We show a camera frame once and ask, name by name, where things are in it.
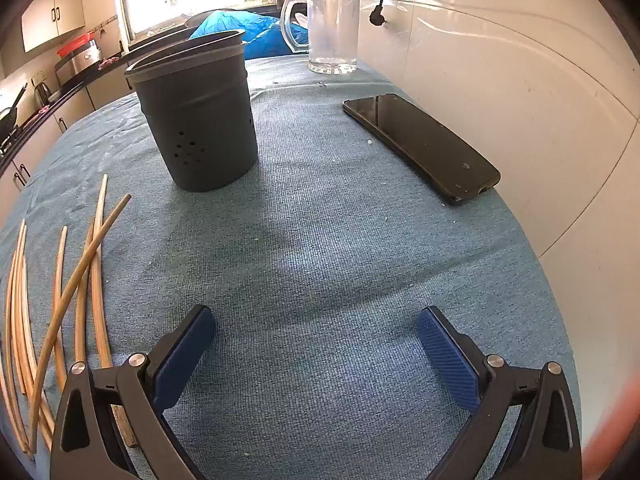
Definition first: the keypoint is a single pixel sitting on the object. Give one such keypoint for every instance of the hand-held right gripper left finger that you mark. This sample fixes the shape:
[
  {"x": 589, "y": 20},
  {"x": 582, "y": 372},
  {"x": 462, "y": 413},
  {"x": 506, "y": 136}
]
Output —
[{"x": 185, "y": 355}]

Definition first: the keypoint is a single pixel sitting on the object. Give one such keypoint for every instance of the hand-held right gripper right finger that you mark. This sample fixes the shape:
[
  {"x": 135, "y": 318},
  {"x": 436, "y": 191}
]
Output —
[{"x": 447, "y": 365}]

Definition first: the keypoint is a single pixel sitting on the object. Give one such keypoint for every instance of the bunch of wooden chopsticks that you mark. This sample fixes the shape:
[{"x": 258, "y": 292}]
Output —
[{"x": 19, "y": 310}]

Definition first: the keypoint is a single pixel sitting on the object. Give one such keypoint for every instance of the dark grey utensil holder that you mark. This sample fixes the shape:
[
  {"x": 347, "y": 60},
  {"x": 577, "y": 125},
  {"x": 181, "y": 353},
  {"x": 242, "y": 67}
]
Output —
[{"x": 200, "y": 120}]

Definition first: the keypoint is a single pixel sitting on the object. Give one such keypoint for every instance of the blue tablecloth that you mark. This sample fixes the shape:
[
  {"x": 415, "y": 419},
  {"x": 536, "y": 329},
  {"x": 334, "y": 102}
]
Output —
[{"x": 325, "y": 260}]

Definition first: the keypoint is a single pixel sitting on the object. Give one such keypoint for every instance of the black smartphone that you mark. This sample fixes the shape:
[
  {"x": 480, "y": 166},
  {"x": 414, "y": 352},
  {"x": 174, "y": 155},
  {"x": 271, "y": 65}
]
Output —
[{"x": 420, "y": 145}]

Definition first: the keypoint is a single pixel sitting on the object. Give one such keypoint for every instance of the beige base cabinets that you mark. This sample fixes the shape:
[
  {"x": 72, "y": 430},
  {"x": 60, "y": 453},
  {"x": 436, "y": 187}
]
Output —
[{"x": 45, "y": 135}]

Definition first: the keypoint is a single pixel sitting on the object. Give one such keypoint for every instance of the black kitchen countertop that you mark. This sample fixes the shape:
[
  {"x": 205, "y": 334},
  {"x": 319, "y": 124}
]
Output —
[{"x": 60, "y": 97}]

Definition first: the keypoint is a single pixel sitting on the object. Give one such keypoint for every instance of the metal kettle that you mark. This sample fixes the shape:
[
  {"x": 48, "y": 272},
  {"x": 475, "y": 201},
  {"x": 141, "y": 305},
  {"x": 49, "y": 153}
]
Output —
[{"x": 42, "y": 92}]

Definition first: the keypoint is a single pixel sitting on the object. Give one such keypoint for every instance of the blue plastic bag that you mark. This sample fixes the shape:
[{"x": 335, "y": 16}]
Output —
[{"x": 260, "y": 35}]

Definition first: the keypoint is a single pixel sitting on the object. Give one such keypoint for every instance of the small beige wall cabinet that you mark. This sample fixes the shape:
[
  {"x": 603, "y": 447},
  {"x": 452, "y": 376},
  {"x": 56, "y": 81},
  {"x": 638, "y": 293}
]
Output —
[{"x": 50, "y": 17}]

